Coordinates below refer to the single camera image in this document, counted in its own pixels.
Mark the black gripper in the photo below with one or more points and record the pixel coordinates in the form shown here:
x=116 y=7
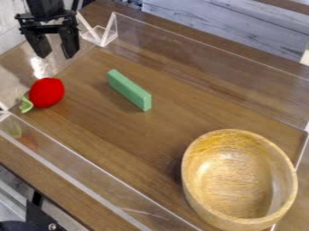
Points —
x=50 y=17

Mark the red plush strawberry toy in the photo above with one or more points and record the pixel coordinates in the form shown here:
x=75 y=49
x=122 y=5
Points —
x=47 y=92

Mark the green rectangular block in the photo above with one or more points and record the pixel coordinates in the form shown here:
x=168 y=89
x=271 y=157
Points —
x=130 y=90

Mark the clear acrylic tray walls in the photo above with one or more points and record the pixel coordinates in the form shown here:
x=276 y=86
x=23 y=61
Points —
x=102 y=158

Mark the black clamp with screw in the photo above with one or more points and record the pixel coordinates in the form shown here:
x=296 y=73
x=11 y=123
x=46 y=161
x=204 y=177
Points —
x=38 y=221

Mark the wooden bowl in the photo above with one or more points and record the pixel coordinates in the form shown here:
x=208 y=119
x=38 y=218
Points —
x=239 y=179

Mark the clear acrylic corner bracket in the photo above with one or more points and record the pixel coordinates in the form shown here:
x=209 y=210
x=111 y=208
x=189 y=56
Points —
x=98 y=34

